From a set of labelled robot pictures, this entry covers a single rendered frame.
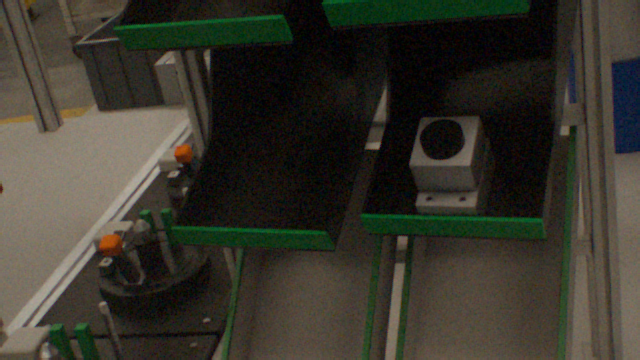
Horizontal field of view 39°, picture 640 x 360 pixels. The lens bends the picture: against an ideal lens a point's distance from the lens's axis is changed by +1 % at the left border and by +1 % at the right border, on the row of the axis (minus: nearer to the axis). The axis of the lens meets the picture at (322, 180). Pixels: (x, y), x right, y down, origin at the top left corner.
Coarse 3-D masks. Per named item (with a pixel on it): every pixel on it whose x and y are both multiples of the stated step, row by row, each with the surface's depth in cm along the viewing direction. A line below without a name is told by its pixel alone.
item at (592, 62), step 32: (608, 0) 65; (576, 32) 83; (608, 32) 66; (192, 64) 74; (576, 64) 85; (608, 64) 67; (192, 96) 75; (576, 96) 86; (608, 96) 68; (608, 128) 69; (608, 160) 70; (608, 192) 72; (608, 224) 73; (608, 256) 75; (608, 288) 76; (608, 320) 78; (608, 352) 79
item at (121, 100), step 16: (96, 32) 290; (112, 32) 302; (80, 48) 280; (96, 48) 279; (112, 48) 278; (96, 64) 281; (112, 64) 280; (128, 64) 279; (144, 64) 278; (96, 80) 284; (112, 80) 283; (128, 80) 282; (144, 80) 281; (96, 96) 287; (112, 96) 286; (128, 96) 284; (144, 96) 283; (160, 96) 282
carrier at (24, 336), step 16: (16, 336) 100; (32, 336) 100; (48, 336) 100; (64, 336) 91; (80, 336) 90; (112, 336) 88; (160, 336) 99; (176, 336) 98; (192, 336) 98; (208, 336) 97; (0, 352) 99; (16, 352) 98; (32, 352) 98; (48, 352) 86; (64, 352) 92; (80, 352) 99; (96, 352) 92; (112, 352) 98; (128, 352) 97; (144, 352) 97; (160, 352) 96; (176, 352) 95; (192, 352) 95; (208, 352) 95
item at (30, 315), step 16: (384, 96) 183; (176, 128) 161; (192, 128) 160; (176, 144) 154; (368, 144) 163; (144, 176) 144; (128, 192) 139; (112, 208) 134; (128, 208) 133; (96, 224) 130; (80, 256) 122; (64, 272) 119; (48, 288) 115; (64, 288) 115; (32, 304) 112; (48, 304) 112; (16, 320) 110; (32, 320) 109; (0, 336) 107; (224, 336) 98
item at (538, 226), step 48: (576, 0) 74; (432, 48) 77; (480, 48) 75; (528, 48) 73; (432, 96) 73; (480, 96) 71; (528, 96) 70; (384, 144) 68; (528, 144) 67; (384, 192) 68; (528, 192) 64; (528, 240) 62
